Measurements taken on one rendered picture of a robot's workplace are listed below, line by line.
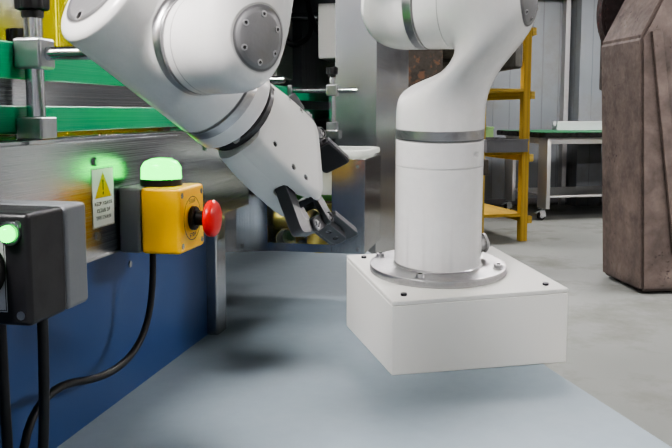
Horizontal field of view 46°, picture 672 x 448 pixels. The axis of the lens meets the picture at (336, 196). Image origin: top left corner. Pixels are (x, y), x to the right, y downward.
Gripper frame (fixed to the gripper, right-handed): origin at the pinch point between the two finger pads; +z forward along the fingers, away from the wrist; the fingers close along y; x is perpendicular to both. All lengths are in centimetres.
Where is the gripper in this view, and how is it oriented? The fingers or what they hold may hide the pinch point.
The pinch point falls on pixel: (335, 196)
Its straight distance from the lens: 79.9
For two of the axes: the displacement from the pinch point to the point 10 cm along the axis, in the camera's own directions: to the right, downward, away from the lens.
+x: 8.2, -4.0, -4.0
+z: 5.6, 4.8, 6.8
